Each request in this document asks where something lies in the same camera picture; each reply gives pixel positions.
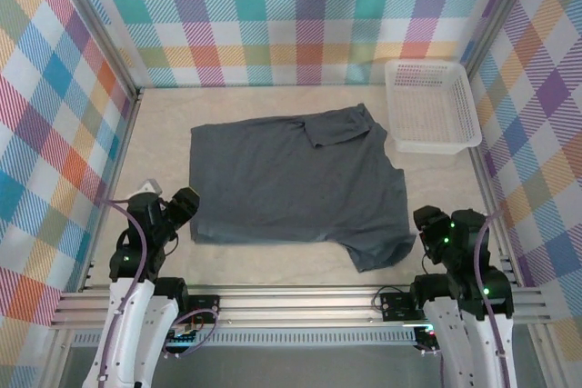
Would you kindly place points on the grey t-shirt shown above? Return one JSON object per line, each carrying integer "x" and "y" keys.
{"x": 295, "y": 179}

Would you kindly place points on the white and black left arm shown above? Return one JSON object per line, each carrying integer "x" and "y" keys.
{"x": 123, "y": 329}

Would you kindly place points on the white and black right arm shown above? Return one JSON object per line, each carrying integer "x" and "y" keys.
{"x": 448, "y": 333}

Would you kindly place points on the small electronics board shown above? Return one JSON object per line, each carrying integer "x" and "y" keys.
{"x": 427, "y": 335}
{"x": 182, "y": 337}

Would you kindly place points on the white plastic mesh basket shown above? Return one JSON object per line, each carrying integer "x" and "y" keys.
{"x": 432, "y": 106}

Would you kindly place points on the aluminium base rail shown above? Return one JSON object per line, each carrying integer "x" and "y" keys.
{"x": 295, "y": 304}

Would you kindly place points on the aluminium frame post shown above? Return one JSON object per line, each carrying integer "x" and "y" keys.
{"x": 499, "y": 11}
{"x": 102, "y": 29}

